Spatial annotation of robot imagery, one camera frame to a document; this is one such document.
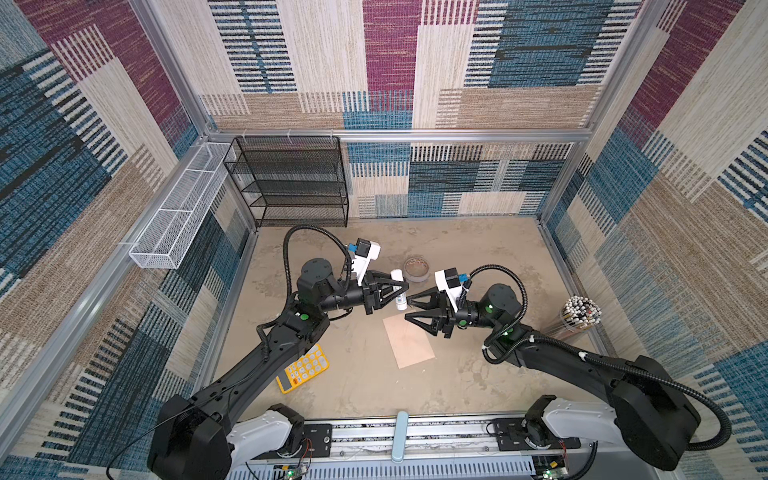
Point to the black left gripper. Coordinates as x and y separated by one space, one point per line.
371 291

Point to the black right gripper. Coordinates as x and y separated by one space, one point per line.
435 299

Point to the pink envelope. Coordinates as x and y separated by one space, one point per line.
409 343

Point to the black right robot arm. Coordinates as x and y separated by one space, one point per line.
654 416

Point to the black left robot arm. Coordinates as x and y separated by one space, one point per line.
202 436

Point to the white tape roll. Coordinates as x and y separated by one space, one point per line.
416 269

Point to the yellow calculator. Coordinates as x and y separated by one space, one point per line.
307 367

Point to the black mesh shelf rack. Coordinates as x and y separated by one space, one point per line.
286 181

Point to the pencil holder with pencils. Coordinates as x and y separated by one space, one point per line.
577 315

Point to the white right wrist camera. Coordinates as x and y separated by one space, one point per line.
454 285

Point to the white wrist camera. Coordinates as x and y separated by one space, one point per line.
363 252
454 285

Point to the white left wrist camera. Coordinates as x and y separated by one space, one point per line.
363 252

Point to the light blue handle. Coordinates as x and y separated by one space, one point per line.
399 437

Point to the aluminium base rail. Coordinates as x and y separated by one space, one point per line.
449 447

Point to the white wire basket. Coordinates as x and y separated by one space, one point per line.
165 241

